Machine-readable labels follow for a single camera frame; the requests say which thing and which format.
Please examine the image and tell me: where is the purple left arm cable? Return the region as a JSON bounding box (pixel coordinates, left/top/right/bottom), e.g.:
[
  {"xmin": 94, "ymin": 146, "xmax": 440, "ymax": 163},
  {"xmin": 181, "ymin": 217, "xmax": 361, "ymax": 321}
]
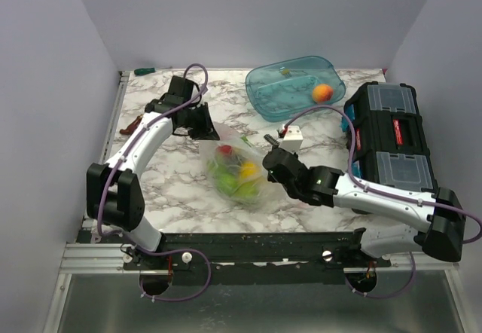
[{"xmin": 96, "ymin": 63, "xmax": 212, "ymax": 303}]

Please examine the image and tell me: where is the brown metal-tipped tool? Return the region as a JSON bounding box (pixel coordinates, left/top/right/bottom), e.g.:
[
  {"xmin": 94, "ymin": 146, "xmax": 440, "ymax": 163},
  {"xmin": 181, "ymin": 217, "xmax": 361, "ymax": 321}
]
[{"xmin": 119, "ymin": 115, "xmax": 142, "ymax": 136}]

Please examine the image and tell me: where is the aluminium side rail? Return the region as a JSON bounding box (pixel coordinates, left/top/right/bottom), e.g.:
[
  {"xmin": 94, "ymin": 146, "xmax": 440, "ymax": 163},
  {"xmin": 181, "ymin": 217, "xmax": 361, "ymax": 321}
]
[{"xmin": 81, "ymin": 71, "xmax": 131, "ymax": 232}]

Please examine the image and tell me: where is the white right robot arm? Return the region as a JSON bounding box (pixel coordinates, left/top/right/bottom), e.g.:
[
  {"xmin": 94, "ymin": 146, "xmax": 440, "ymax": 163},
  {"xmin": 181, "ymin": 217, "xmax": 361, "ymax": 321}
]
[{"xmin": 262, "ymin": 148, "xmax": 465, "ymax": 267}]

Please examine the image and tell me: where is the teal plastic tray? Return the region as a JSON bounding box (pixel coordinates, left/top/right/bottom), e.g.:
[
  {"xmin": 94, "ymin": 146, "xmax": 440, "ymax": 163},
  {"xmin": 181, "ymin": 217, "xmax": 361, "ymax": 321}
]
[{"xmin": 245, "ymin": 56, "xmax": 346, "ymax": 122}]

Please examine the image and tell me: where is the orange fake peach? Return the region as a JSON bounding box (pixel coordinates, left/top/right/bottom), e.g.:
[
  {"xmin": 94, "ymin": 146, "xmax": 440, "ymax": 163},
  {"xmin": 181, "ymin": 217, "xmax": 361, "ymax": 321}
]
[{"xmin": 312, "ymin": 84, "xmax": 334, "ymax": 103}]

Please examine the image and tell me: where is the red fake fruit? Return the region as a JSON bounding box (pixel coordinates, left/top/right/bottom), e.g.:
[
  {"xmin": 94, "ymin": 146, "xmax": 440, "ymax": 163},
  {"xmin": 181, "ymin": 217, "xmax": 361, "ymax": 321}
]
[{"xmin": 216, "ymin": 145, "xmax": 233, "ymax": 157}]

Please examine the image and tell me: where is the aluminium front rail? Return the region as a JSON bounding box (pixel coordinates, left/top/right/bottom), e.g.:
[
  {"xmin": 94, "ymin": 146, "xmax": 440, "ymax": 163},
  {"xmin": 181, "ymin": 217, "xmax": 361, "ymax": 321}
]
[{"xmin": 59, "ymin": 243, "xmax": 459, "ymax": 274}]

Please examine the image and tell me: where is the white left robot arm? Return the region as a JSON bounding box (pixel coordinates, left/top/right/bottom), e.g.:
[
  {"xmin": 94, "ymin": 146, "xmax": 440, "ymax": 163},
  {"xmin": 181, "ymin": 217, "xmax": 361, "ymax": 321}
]
[{"xmin": 87, "ymin": 95, "xmax": 220, "ymax": 269}]

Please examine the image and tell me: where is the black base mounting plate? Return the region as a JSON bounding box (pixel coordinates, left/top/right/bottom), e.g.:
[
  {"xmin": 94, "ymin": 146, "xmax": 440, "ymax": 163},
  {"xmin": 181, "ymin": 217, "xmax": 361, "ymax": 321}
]
[{"xmin": 103, "ymin": 229, "xmax": 390, "ymax": 286}]

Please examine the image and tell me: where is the green fake fruit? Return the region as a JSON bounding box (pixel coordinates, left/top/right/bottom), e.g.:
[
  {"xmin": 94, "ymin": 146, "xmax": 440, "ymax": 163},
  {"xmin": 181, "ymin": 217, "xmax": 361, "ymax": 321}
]
[{"xmin": 215, "ymin": 173, "xmax": 259, "ymax": 203}]

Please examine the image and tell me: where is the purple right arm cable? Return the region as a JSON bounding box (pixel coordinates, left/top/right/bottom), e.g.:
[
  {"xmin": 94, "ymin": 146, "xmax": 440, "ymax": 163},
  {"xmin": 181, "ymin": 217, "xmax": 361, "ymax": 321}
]
[{"xmin": 282, "ymin": 105, "xmax": 482, "ymax": 298}]

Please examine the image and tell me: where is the clear plastic bag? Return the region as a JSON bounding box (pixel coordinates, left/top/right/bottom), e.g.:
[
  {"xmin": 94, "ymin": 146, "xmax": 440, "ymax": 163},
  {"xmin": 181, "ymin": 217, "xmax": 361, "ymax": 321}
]
[{"xmin": 199, "ymin": 122, "xmax": 282, "ymax": 208}]

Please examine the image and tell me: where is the yellow fake fruit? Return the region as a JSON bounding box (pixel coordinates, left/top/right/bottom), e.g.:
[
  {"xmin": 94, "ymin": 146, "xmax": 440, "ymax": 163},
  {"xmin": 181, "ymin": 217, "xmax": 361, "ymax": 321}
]
[{"xmin": 239, "ymin": 161, "xmax": 259, "ymax": 180}]

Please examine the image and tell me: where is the black tool box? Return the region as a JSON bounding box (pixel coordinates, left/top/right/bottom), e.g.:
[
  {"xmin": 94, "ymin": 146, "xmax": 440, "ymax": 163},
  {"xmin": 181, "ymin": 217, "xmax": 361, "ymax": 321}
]
[{"xmin": 341, "ymin": 81, "xmax": 438, "ymax": 193}]

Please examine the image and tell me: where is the green handled screwdriver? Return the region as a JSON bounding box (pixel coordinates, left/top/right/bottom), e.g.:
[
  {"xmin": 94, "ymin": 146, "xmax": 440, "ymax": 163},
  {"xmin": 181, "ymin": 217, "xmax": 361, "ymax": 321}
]
[{"xmin": 133, "ymin": 66, "xmax": 172, "ymax": 76}]

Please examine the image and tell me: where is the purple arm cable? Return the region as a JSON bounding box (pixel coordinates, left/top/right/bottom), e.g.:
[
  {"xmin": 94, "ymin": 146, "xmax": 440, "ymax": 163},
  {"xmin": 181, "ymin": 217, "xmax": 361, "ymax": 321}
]
[
  {"xmin": 282, "ymin": 105, "xmax": 482, "ymax": 298},
  {"xmin": 96, "ymin": 63, "xmax": 212, "ymax": 303}
]

